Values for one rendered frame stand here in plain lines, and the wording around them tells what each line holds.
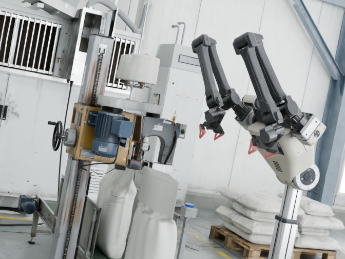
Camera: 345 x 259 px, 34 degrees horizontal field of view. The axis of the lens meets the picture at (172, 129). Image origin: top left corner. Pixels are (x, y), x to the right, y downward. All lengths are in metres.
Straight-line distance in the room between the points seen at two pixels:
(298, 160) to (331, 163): 5.99
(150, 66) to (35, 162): 3.11
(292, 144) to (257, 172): 5.76
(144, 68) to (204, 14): 4.92
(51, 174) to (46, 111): 0.67
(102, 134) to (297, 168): 1.07
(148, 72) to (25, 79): 2.93
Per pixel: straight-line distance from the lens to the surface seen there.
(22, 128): 6.04
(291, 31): 8.81
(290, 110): 2.71
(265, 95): 2.65
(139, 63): 3.22
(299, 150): 2.98
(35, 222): 5.18
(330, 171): 9.01
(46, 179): 6.17
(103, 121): 3.17
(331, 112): 9.24
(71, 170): 3.41
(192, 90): 7.34
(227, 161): 8.39
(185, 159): 7.41
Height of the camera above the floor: 1.47
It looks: 3 degrees down
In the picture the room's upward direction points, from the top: 11 degrees clockwise
